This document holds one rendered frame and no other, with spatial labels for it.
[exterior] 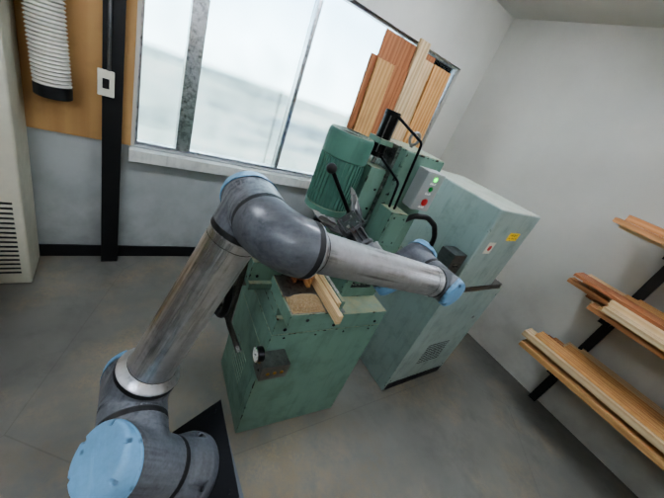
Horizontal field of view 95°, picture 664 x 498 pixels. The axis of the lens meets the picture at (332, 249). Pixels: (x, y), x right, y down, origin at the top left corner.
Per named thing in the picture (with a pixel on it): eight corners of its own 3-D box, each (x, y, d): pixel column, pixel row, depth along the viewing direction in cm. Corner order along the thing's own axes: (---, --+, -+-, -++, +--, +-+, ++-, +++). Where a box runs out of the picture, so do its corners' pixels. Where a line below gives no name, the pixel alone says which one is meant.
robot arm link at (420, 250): (443, 269, 98) (411, 290, 97) (420, 249, 106) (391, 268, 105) (442, 250, 92) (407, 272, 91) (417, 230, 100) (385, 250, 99)
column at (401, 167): (319, 268, 160) (375, 131, 128) (353, 269, 172) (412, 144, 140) (338, 297, 144) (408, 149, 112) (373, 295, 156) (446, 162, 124)
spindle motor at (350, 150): (297, 195, 126) (322, 119, 112) (333, 201, 135) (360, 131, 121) (313, 215, 113) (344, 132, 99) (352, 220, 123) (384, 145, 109)
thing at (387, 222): (366, 234, 128) (380, 203, 121) (381, 236, 133) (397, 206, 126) (376, 246, 122) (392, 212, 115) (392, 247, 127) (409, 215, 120)
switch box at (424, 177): (401, 202, 126) (419, 165, 118) (417, 205, 131) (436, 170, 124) (410, 208, 121) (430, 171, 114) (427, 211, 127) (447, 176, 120)
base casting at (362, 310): (246, 268, 153) (250, 253, 149) (340, 270, 184) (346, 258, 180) (271, 336, 121) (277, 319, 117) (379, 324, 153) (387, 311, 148)
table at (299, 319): (229, 236, 148) (231, 225, 145) (287, 240, 164) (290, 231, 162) (261, 330, 105) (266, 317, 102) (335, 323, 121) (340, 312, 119)
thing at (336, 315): (287, 242, 151) (290, 235, 149) (290, 242, 152) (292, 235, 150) (335, 324, 112) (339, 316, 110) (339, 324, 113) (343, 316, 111)
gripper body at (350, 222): (356, 206, 96) (376, 238, 94) (353, 212, 104) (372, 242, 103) (335, 218, 95) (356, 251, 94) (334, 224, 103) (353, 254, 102)
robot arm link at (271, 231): (266, 220, 44) (477, 284, 87) (246, 185, 53) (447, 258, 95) (235, 282, 48) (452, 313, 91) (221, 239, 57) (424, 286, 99)
